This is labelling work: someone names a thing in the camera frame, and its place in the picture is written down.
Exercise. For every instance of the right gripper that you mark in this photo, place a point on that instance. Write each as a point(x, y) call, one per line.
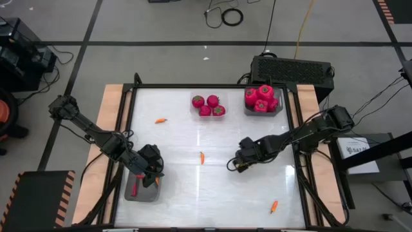
point(260, 150)

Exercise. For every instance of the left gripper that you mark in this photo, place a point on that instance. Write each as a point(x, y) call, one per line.
point(149, 167)

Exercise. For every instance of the red toy tomato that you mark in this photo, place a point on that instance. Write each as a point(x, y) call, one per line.
point(219, 111)
point(212, 100)
point(205, 111)
point(198, 101)

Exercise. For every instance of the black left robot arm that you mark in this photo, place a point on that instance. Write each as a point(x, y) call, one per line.
point(96, 135)

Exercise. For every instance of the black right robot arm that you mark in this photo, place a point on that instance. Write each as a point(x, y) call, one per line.
point(309, 130)

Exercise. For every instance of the gray plastic basket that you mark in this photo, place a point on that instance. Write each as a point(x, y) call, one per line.
point(145, 195)
point(248, 111)

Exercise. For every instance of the clear plastic basket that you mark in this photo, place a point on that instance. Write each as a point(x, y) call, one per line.
point(192, 113)

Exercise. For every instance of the black perforated computer case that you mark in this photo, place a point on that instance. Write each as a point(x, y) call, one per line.
point(291, 72)

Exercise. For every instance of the white printed sign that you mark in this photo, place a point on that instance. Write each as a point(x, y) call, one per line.
point(357, 154)

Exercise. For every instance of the black orange striped mat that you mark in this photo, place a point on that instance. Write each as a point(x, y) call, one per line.
point(399, 9)
point(35, 199)

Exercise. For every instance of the black side table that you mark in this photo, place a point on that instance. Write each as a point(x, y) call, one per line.
point(386, 151)

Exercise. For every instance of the orange black round object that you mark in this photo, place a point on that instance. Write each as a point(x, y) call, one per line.
point(4, 112)

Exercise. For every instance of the black equipment cart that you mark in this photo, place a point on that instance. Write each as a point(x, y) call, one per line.
point(22, 54)

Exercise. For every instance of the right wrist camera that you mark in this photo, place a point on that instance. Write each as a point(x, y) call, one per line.
point(247, 144)

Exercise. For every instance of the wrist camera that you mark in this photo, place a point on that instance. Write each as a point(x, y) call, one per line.
point(247, 144)
point(150, 152)

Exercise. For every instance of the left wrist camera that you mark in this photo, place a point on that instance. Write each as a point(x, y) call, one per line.
point(150, 152)

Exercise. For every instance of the black aluminum rig frame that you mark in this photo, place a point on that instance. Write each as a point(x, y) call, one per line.
point(210, 86)

